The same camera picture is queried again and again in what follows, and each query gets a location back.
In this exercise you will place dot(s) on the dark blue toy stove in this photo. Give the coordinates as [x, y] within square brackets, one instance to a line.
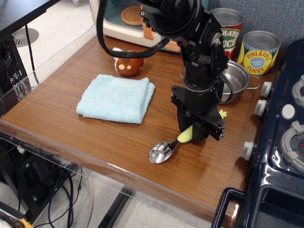
[274, 195]

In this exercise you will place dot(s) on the spoon with yellow-green handle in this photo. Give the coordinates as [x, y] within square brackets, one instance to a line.
[163, 150]

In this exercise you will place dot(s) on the black side desk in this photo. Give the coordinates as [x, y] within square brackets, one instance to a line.
[15, 14]

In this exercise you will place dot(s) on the toy microwave oven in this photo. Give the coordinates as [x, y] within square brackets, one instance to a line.
[122, 20]

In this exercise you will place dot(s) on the small stainless steel pot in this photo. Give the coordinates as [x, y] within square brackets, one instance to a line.
[228, 84]

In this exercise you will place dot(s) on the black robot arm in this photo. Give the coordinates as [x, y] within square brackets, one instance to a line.
[198, 34]

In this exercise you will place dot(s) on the tomato sauce can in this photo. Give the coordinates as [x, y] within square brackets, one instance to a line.
[231, 22]

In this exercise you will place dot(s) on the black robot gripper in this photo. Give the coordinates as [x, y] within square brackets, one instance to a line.
[199, 109]

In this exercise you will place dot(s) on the light blue folded cloth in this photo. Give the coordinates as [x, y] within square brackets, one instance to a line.
[116, 99]

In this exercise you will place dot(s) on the brown plush mushroom toy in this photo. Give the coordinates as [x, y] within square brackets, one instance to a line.
[128, 66]

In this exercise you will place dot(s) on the pineapple slices can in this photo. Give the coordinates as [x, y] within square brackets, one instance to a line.
[258, 52]

